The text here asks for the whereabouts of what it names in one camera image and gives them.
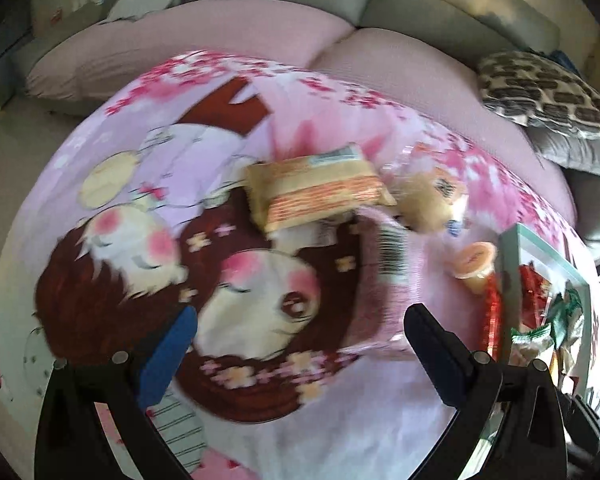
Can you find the black white patterned pillow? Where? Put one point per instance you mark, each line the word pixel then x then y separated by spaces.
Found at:
pixel 540 90

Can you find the pink snack packet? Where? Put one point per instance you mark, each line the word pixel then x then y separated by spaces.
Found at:
pixel 395 285

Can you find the pink sofa cover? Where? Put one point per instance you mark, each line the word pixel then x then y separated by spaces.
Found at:
pixel 230 30

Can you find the teal shallow box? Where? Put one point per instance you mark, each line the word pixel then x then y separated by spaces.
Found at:
pixel 535 247

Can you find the grey sofa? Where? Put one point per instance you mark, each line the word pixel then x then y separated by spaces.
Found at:
pixel 430 5

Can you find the grey leather cushion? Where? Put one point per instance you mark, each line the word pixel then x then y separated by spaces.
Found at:
pixel 592 210

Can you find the green white snack packet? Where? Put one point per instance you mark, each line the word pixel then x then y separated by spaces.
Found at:
pixel 565 310

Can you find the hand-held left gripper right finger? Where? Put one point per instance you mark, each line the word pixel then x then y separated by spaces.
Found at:
pixel 435 355

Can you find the pale round cake packet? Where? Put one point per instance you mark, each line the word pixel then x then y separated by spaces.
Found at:
pixel 430 200

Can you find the printed blanket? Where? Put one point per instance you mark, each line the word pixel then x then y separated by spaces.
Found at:
pixel 130 260

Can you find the orange jelly cup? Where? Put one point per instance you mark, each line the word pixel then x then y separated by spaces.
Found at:
pixel 475 262

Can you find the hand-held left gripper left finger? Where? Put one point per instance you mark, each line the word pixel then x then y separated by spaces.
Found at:
pixel 165 360

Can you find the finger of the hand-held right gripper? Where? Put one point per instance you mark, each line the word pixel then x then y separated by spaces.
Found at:
pixel 587 420

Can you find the red gold-patterned packet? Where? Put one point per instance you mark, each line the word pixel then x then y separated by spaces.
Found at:
pixel 492 320

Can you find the beige orange-print snack packet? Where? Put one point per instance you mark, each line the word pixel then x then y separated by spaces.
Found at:
pixel 320 190

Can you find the grey pillow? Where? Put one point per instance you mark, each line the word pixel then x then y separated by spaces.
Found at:
pixel 580 155

